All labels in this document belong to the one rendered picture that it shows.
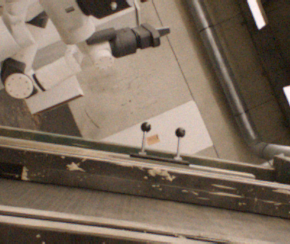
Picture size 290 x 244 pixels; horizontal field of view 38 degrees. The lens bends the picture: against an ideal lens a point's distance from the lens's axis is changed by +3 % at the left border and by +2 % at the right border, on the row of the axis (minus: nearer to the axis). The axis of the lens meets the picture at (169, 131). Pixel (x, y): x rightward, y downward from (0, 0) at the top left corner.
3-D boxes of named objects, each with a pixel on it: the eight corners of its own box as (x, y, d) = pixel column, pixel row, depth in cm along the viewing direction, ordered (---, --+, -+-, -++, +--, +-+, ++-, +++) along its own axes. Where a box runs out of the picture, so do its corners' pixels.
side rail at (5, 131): (-14, 152, 160) (-10, 123, 160) (267, 193, 169) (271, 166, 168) (-20, 154, 154) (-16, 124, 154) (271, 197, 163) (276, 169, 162)
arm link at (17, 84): (-12, 88, 127) (11, 17, 121) (-5, 78, 138) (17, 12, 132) (27, 102, 130) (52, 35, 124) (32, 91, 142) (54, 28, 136)
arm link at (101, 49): (127, 65, 138) (95, 75, 135) (115, 43, 143) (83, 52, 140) (127, 40, 129) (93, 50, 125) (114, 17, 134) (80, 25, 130)
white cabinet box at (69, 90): (23, 78, 634) (68, 60, 637) (40, 114, 637) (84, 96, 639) (13, 75, 589) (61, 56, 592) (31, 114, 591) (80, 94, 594)
